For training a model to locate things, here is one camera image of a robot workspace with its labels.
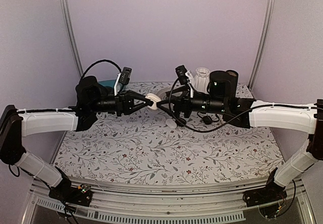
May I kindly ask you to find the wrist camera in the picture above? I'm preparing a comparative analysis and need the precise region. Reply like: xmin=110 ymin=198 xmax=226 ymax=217
xmin=175 ymin=65 xmax=194 ymax=98
xmin=113 ymin=67 xmax=132 ymax=96

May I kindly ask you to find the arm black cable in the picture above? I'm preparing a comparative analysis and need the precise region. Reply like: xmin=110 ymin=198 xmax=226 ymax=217
xmin=81 ymin=59 xmax=122 ymax=81
xmin=169 ymin=79 xmax=316 ymax=133

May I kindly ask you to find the white ribbed vase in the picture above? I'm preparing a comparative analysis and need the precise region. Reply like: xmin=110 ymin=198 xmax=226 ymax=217
xmin=193 ymin=67 xmax=210 ymax=94

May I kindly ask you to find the black cylindrical cup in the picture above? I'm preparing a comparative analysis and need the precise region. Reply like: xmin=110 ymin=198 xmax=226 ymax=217
xmin=226 ymin=70 xmax=239 ymax=97

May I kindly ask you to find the spiral patterned plate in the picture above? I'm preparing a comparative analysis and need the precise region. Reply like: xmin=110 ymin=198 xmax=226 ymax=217
xmin=156 ymin=87 xmax=171 ymax=100

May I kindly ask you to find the small black earbud case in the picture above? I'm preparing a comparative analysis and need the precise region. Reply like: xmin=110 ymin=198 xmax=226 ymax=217
xmin=202 ymin=116 xmax=213 ymax=125

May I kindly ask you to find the aluminium frame post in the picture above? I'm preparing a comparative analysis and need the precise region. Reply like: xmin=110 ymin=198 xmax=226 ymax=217
xmin=60 ymin=0 xmax=84 ymax=78
xmin=248 ymin=0 xmax=275 ymax=91

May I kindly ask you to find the teal cylindrical speaker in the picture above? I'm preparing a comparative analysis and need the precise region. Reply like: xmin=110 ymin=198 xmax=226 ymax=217
xmin=98 ymin=79 xmax=126 ymax=90

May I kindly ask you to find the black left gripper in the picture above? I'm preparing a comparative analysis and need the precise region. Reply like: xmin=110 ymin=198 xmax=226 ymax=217
xmin=89 ymin=90 xmax=151 ymax=117

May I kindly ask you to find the white oval earbud case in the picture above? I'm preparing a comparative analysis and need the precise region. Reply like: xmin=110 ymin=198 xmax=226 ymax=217
xmin=166 ymin=119 xmax=177 ymax=129

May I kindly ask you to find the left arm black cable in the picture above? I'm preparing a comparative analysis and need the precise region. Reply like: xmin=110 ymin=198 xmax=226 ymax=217
xmin=81 ymin=59 xmax=122 ymax=81

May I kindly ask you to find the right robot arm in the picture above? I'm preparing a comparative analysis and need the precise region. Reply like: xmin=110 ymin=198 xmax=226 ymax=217
xmin=156 ymin=66 xmax=322 ymax=207

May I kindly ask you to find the floral patterned table mat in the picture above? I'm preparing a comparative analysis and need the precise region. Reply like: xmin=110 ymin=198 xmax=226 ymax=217
xmin=51 ymin=81 xmax=285 ymax=186

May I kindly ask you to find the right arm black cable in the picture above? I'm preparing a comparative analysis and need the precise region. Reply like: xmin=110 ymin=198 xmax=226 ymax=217
xmin=169 ymin=79 xmax=316 ymax=133

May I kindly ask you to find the beige earbud charging case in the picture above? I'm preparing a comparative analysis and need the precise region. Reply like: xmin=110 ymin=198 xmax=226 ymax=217
xmin=145 ymin=93 xmax=161 ymax=110

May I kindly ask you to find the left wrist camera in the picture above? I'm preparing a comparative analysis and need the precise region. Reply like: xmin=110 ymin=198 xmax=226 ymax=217
xmin=113 ymin=67 xmax=132 ymax=96

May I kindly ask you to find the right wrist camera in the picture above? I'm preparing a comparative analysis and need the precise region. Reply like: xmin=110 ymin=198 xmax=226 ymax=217
xmin=175 ymin=65 xmax=194 ymax=98

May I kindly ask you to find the left aluminium frame post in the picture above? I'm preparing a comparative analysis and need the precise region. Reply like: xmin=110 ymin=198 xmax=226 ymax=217
xmin=60 ymin=0 xmax=84 ymax=78

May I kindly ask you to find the front aluminium rail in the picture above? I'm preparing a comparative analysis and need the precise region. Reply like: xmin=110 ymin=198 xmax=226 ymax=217
xmin=22 ymin=176 xmax=316 ymax=224

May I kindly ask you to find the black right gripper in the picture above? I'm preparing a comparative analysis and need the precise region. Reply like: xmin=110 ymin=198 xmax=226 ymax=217
xmin=157 ymin=85 xmax=227 ymax=119

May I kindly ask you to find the right aluminium frame post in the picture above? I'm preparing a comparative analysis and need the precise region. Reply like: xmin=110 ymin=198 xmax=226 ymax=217
xmin=248 ymin=0 xmax=275 ymax=91

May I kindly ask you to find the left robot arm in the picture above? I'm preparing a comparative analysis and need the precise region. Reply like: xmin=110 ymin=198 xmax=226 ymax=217
xmin=1 ymin=76 xmax=156 ymax=207

